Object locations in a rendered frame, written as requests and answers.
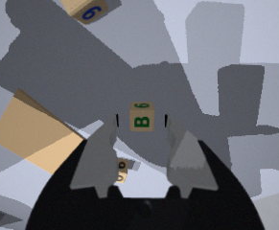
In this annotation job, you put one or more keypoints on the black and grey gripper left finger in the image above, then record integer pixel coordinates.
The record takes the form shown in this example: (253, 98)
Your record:
(83, 176)

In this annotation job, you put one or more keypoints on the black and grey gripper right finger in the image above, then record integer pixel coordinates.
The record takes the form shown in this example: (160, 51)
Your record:
(202, 176)

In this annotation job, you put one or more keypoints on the tan flat mat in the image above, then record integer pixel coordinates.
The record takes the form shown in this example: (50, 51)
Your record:
(34, 133)

